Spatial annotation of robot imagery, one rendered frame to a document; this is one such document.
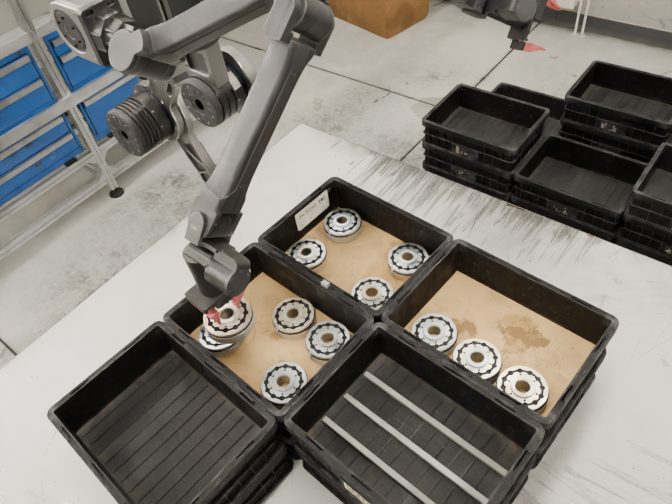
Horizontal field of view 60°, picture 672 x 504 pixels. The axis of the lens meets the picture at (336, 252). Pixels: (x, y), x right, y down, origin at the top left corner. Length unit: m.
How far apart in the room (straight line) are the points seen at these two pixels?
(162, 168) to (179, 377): 2.13
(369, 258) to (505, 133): 1.12
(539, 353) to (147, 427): 0.87
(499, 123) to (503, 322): 1.27
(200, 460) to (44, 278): 1.95
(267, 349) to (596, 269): 0.90
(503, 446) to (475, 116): 1.60
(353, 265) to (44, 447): 0.87
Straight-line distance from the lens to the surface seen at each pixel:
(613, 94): 2.74
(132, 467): 1.35
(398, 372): 1.31
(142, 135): 2.01
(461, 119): 2.52
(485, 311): 1.40
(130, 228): 3.11
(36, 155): 3.05
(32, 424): 1.68
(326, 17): 0.97
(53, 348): 1.79
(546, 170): 2.47
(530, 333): 1.38
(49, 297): 2.99
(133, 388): 1.44
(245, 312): 1.21
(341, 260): 1.51
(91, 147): 3.16
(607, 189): 2.43
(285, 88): 0.96
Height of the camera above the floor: 1.96
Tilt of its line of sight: 48 degrees down
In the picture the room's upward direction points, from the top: 10 degrees counter-clockwise
